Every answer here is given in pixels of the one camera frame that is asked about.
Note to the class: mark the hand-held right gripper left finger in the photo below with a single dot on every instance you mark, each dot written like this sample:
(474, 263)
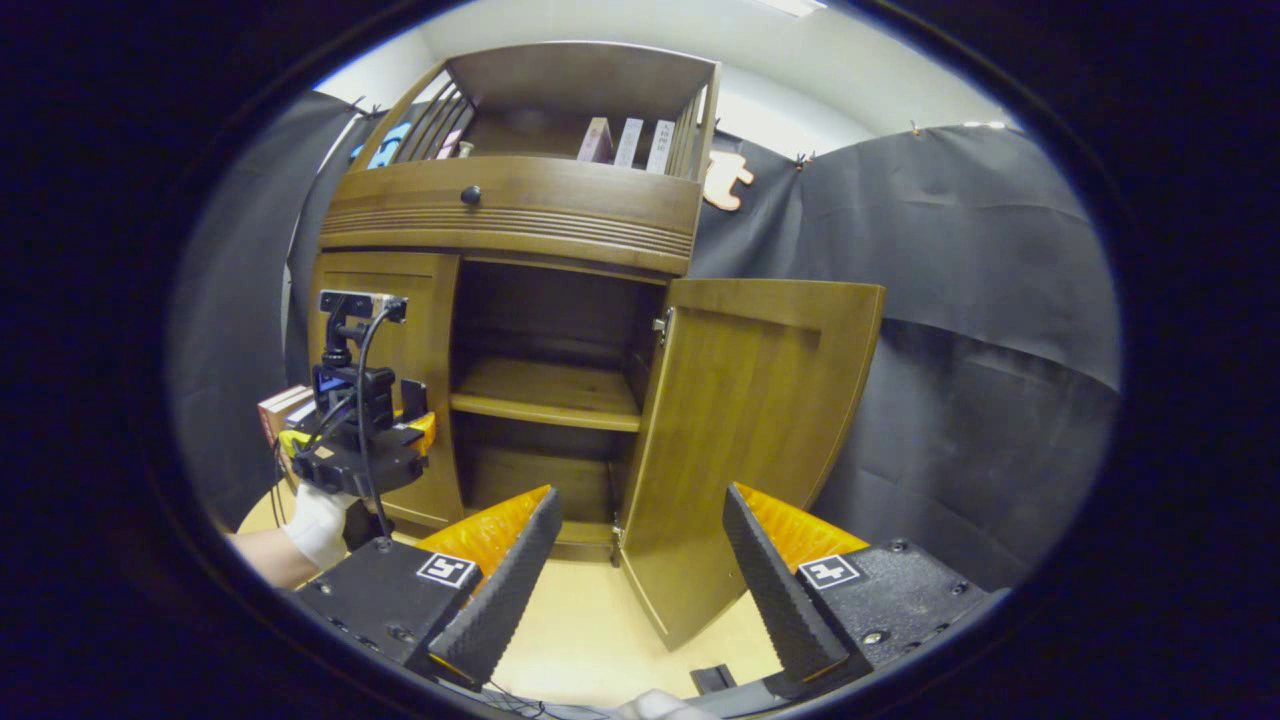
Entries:
(500, 600)

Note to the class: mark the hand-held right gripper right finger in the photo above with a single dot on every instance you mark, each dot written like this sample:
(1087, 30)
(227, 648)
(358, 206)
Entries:
(780, 600)

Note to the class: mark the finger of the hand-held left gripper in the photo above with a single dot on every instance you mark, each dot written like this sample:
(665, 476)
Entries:
(418, 432)

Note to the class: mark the wooden double-door shoe cabinet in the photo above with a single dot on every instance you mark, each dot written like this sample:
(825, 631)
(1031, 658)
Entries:
(580, 75)

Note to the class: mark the red book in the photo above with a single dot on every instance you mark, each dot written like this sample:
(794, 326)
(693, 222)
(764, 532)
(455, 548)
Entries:
(272, 410)

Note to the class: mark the wooden inner shelf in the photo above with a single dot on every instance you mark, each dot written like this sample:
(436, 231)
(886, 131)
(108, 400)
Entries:
(545, 395)

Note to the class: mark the wooden drawer with black knob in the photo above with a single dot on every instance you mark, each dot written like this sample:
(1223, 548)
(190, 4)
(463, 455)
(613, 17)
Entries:
(580, 205)

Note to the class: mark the black backdrop cloth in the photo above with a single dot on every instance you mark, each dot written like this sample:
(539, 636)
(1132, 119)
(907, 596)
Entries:
(980, 300)

